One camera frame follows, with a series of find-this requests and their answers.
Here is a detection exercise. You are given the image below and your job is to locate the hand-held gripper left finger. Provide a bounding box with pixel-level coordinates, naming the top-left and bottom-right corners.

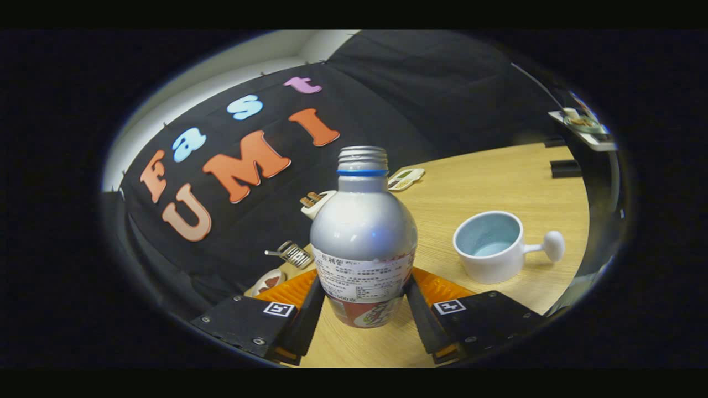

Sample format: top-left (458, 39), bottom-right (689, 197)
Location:
top-left (190, 269), bottom-right (326, 367)

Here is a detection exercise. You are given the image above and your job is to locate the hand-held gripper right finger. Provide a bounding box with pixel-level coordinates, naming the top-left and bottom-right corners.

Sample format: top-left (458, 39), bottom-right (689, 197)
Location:
top-left (402, 268), bottom-right (545, 365)

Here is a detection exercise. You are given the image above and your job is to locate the white cup with knob handle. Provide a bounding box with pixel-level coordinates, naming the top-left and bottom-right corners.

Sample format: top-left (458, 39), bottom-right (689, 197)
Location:
top-left (452, 211), bottom-right (566, 285)

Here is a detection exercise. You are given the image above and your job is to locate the silver juice bottle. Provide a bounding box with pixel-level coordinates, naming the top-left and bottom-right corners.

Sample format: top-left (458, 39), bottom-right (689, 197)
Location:
top-left (309, 146), bottom-right (418, 329)

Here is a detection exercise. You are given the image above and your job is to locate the white round plate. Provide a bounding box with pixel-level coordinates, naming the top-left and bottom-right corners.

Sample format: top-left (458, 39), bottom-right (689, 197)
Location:
top-left (250, 269), bottom-right (287, 298)

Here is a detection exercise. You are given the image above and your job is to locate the small metal rack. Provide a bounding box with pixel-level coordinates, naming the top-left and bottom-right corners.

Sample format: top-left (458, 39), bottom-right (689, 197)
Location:
top-left (264, 241), bottom-right (314, 270)

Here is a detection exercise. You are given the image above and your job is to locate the white toaster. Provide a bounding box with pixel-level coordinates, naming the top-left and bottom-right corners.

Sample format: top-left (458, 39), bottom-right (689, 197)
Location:
top-left (300, 191), bottom-right (337, 220)

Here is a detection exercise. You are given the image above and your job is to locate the small white food dish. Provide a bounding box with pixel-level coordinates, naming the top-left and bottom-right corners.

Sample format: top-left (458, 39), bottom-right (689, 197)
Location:
top-left (387, 168), bottom-right (426, 192)

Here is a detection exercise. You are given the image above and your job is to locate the wooden table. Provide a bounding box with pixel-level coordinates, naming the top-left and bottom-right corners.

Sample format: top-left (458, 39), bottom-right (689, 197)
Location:
top-left (243, 143), bottom-right (590, 368)

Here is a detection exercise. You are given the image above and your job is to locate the large black block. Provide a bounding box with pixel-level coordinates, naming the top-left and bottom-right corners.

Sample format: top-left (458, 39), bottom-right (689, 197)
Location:
top-left (551, 159), bottom-right (582, 179)

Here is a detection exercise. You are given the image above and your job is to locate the white shelf with items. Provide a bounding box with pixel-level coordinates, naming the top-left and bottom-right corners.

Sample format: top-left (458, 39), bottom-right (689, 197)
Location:
top-left (549, 91), bottom-right (617, 151)

